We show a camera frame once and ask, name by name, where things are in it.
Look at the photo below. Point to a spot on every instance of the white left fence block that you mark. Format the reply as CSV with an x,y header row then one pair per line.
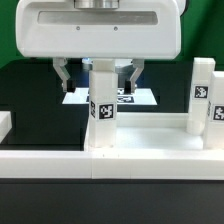
x,y
5,124

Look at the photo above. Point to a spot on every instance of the fiducial marker sheet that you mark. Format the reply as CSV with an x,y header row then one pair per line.
x,y
141,96

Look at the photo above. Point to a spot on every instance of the white desk tabletop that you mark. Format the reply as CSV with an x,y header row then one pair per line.
x,y
155,131

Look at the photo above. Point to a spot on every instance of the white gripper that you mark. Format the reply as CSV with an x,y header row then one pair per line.
x,y
135,29

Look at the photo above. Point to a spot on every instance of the white front fence bar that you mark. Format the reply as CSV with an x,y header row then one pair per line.
x,y
155,164

